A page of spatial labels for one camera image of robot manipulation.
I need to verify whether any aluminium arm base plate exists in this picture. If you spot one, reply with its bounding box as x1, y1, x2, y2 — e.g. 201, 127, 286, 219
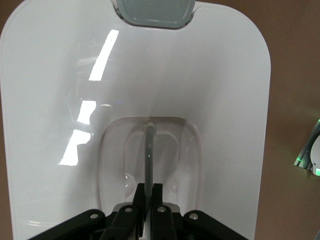
293, 118, 320, 171

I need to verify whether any white plastic box lid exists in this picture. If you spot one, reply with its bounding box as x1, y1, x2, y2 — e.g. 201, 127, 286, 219
0, 0, 273, 240

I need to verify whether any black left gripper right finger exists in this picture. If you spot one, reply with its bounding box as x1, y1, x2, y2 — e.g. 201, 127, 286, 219
149, 183, 248, 240

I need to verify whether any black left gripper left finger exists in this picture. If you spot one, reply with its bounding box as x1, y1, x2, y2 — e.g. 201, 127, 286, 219
28, 183, 149, 240

